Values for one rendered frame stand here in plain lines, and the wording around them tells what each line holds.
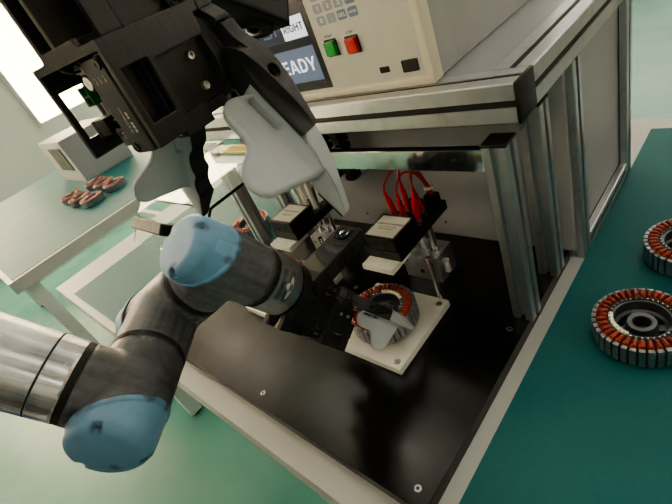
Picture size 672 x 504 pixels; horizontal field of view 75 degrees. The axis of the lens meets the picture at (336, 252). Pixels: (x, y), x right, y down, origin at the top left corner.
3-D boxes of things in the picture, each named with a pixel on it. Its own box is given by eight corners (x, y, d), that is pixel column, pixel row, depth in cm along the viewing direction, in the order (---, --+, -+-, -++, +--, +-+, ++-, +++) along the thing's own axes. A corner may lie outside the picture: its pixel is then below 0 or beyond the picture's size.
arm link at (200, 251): (150, 240, 48) (199, 192, 45) (228, 272, 56) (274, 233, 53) (152, 298, 43) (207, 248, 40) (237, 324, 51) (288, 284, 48)
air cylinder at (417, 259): (443, 283, 76) (436, 259, 73) (407, 275, 81) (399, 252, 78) (457, 264, 79) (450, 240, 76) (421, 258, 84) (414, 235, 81)
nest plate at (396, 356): (401, 375, 64) (399, 370, 63) (329, 345, 74) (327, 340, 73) (450, 305, 71) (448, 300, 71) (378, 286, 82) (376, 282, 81)
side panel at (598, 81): (585, 257, 72) (572, 62, 55) (565, 255, 74) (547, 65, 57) (630, 168, 86) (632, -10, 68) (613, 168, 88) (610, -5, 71)
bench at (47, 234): (128, 401, 204) (7, 284, 164) (34, 308, 331) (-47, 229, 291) (284, 254, 259) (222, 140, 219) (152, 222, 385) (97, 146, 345)
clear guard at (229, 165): (201, 264, 62) (178, 231, 59) (134, 242, 79) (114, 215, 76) (338, 149, 79) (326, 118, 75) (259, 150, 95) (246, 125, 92)
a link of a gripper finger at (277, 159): (305, 262, 25) (178, 151, 24) (353, 203, 28) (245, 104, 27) (329, 240, 22) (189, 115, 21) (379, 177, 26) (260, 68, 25)
